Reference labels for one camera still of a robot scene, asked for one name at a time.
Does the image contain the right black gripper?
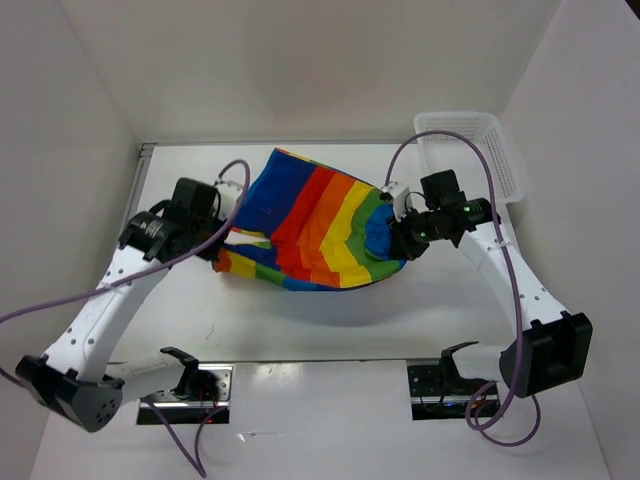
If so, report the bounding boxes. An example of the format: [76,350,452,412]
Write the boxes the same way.
[387,203,446,260]

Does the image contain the rainbow striped shorts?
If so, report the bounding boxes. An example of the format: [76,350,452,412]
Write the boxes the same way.
[213,149,406,291]

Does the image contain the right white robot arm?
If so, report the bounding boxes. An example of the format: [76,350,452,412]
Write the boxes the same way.
[380,170,593,398]

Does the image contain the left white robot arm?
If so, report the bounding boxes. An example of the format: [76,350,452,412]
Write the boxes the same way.
[15,178,243,433]

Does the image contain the white plastic basket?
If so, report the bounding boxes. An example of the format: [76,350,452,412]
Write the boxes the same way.
[414,111,525,205]

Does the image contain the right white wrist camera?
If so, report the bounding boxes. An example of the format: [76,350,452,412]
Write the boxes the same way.
[380,181,413,222]

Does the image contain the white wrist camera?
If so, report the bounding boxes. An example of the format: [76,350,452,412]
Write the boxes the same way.
[380,181,413,222]
[213,178,244,221]

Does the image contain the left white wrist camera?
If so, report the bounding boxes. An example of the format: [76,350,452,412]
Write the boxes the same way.
[213,178,244,221]

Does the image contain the aluminium table edge rail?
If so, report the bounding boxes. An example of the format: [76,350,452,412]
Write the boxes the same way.
[80,142,157,364]

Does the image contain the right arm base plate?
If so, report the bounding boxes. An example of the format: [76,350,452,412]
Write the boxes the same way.
[406,359,501,421]

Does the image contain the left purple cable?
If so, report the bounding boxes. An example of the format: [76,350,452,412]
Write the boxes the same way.
[0,159,251,478]

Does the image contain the purple cable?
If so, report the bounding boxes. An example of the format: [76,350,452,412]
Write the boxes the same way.
[384,130,543,447]
[0,159,251,478]

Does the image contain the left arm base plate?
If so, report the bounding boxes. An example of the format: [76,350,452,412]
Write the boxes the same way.
[149,363,234,425]

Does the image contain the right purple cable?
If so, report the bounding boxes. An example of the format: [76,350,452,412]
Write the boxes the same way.
[384,130,543,447]

